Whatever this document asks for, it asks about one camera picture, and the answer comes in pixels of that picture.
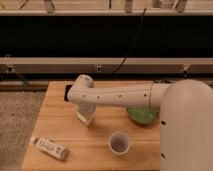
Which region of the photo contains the white sponge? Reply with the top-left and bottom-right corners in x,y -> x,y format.
77,113 -> 93,126

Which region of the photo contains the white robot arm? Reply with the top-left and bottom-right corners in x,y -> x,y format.
67,75 -> 213,171

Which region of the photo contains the black rectangular phone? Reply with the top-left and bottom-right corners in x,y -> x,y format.
64,85 -> 72,101

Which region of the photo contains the white plastic bottle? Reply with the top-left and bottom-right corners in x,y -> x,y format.
30,137 -> 69,160

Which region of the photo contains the green bowl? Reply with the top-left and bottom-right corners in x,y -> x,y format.
127,108 -> 158,125

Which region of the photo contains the white wall outlet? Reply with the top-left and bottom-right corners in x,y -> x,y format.
97,66 -> 102,72

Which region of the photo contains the black hanging cable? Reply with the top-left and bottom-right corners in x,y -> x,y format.
109,7 -> 147,75

